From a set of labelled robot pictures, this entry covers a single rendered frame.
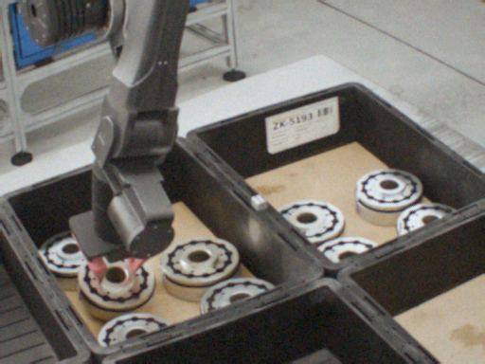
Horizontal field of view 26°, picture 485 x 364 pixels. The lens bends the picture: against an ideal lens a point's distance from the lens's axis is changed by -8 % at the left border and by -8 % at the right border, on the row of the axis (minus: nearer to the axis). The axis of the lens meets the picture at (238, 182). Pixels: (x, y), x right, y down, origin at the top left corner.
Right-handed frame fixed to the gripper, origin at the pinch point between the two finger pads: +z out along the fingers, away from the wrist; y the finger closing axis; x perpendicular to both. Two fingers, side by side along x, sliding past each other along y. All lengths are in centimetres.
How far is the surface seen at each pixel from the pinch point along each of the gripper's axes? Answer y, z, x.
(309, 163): 38.7, 10.5, 14.3
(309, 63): 71, 39, 60
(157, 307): 4.3, 4.9, -4.1
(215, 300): 9.7, -0.1, -8.9
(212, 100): 47, 38, 57
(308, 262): 18.4, -9.3, -14.1
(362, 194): 37.7, 2.3, 0.1
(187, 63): 101, 133, 161
